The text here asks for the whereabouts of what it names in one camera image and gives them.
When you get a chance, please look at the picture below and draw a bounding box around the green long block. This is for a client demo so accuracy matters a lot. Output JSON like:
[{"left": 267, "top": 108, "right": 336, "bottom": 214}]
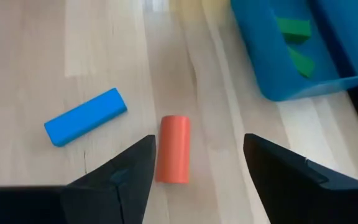
[{"left": 275, "top": 17, "right": 312, "bottom": 44}]

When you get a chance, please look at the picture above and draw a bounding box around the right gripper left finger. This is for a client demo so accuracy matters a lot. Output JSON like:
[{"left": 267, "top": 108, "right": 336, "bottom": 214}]
[{"left": 0, "top": 134, "right": 157, "bottom": 224}]

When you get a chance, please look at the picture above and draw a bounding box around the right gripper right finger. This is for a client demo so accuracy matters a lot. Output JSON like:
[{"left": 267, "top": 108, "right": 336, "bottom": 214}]
[{"left": 243, "top": 133, "right": 358, "bottom": 224}]

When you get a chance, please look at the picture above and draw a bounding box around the blue long block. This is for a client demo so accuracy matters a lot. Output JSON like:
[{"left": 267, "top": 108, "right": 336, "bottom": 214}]
[{"left": 44, "top": 87, "right": 128, "bottom": 147}]

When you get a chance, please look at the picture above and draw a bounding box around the orange cylinder block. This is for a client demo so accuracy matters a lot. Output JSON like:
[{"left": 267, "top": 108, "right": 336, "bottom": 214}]
[{"left": 155, "top": 114, "right": 192, "bottom": 184}]

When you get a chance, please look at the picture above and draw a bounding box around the blue plastic bin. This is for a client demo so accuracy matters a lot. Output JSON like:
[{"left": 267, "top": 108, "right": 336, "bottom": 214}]
[{"left": 230, "top": 0, "right": 358, "bottom": 102}]

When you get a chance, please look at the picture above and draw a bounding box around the green wedge block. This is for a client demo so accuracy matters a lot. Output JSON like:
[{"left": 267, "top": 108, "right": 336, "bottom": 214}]
[{"left": 287, "top": 45, "right": 316, "bottom": 79}]

